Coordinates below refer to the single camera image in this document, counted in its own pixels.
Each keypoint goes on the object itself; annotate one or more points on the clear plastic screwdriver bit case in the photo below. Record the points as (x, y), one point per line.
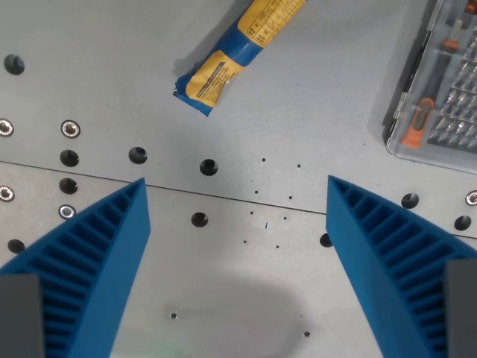
(447, 112)

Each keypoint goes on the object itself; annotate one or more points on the blue bag with yellow labels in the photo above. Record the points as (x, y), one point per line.
(238, 48)

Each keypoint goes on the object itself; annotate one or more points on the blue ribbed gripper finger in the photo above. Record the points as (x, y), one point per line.
(376, 253)
(93, 268)

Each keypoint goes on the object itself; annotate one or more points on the small orange black bit adapter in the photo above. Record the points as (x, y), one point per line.
(451, 39)

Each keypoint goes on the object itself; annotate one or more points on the silver socket head bolt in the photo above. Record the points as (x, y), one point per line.
(67, 211)
(5, 194)
(4, 128)
(472, 197)
(70, 129)

